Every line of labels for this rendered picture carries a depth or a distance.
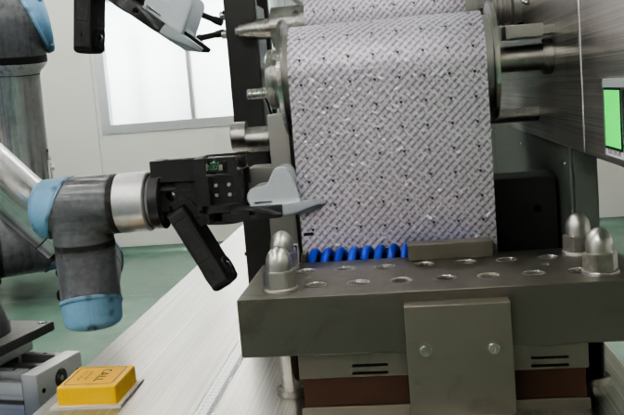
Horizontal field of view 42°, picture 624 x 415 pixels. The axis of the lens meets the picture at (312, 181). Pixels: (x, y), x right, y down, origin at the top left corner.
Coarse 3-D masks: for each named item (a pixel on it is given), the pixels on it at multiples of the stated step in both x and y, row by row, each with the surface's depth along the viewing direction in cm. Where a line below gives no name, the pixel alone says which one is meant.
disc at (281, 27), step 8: (280, 24) 99; (280, 32) 99; (280, 40) 98; (280, 48) 98; (280, 56) 97; (280, 64) 97; (280, 72) 96; (280, 80) 96; (280, 88) 96; (280, 96) 96; (280, 104) 97; (288, 120) 100; (288, 128) 100
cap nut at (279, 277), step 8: (272, 248) 83; (280, 248) 82; (272, 256) 82; (280, 256) 82; (288, 256) 82; (272, 264) 82; (280, 264) 82; (288, 264) 82; (264, 272) 83; (272, 272) 82; (280, 272) 82; (288, 272) 82; (264, 280) 83; (272, 280) 82; (280, 280) 82; (288, 280) 82; (264, 288) 83; (272, 288) 82; (280, 288) 82; (288, 288) 82; (296, 288) 83
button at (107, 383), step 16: (80, 368) 97; (96, 368) 96; (112, 368) 96; (128, 368) 95; (64, 384) 91; (80, 384) 91; (96, 384) 90; (112, 384) 90; (128, 384) 94; (64, 400) 90; (80, 400) 90; (96, 400) 90; (112, 400) 90
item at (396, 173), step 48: (336, 144) 97; (384, 144) 97; (432, 144) 96; (480, 144) 96; (336, 192) 98; (384, 192) 97; (432, 192) 97; (480, 192) 96; (336, 240) 99; (384, 240) 98
